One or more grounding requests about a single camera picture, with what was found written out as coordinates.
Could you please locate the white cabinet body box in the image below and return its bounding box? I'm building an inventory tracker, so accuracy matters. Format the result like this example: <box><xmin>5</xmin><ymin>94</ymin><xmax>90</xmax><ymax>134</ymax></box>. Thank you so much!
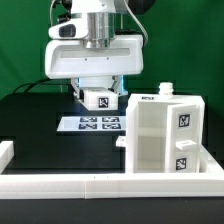
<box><xmin>125</xmin><ymin>82</ymin><xmax>205</xmax><ymax>173</ymax></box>

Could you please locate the black cable bundle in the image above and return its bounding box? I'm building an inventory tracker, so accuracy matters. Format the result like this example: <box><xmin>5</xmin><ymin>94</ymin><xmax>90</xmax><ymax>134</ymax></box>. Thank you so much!
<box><xmin>12</xmin><ymin>78</ymin><xmax>51</xmax><ymax>94</ymax></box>

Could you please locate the white cable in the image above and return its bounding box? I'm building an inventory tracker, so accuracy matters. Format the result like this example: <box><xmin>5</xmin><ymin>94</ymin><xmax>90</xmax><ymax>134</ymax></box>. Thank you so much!
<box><xmin>49</xmin><ymin>0</ymin><xmax>68</xmax><ymax>31</ymax></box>

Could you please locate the white fiducial marker sheet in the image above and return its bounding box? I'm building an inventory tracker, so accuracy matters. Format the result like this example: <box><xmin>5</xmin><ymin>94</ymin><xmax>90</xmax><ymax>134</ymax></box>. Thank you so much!
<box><xmin>57</xmin><ymin>116</ymin><xmax>126</xmax><ymax>132</ymax></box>

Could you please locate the white cabinet top block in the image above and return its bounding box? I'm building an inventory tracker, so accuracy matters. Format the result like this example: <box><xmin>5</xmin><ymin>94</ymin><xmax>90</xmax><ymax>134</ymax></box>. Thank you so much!
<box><xmin>83</xmin><ymin>87</ymin><xmax>118</xmax><ymax>111</ymax></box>

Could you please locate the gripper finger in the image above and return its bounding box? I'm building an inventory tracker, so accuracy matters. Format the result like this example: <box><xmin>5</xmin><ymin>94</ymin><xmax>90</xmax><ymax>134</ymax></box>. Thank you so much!
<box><xmin>109</xmin><ymin>76</ymin><xmax>122</xmax><ymax>95</ymax></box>
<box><xmin>71</xmin><ymin>78</ymin><xmax>84</xmax><ymax>100</ymax></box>

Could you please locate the white U-shaped obstacle fence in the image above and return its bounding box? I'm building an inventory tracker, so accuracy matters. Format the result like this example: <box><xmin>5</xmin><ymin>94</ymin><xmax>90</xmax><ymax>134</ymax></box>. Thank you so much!
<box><xmin>0</xmin><ymin>141</ymin><xmax>224</xmax><ymax>199</ymax></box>

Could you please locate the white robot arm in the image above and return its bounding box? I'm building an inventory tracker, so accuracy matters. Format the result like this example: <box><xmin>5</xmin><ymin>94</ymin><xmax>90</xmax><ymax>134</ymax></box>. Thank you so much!
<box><xmin>45</xmin><ymin>0</ymin><xmax>156</xmax><ymax>92</ymax></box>

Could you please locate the white cabinet door panel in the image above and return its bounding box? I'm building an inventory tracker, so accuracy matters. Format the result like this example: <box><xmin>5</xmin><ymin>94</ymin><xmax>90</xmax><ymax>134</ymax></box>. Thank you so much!
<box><xmin>116</xmin><ymin>136</ymin><xmax>126</xmax><ymax>147</ymax></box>

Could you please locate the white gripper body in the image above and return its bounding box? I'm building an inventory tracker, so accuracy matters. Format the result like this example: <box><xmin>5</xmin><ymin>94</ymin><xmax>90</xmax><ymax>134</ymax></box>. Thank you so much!
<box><xmin>45</xmin><ymin>23</ymin><xmax>143</xmax><ymax>79</ymax></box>

